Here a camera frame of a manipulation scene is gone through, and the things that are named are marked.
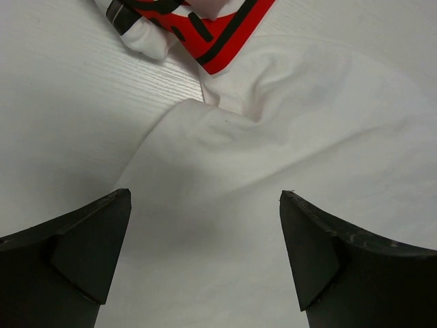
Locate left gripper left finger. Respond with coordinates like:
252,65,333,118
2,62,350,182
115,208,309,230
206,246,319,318
1,189,132,327

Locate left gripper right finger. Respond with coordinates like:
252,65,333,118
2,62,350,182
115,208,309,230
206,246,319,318
280,191,436,327

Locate white t shirt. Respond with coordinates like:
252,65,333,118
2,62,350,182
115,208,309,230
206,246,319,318
96,38,436,327

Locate red printed t shirt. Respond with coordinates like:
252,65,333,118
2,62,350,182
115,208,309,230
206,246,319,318
96,0,274,75

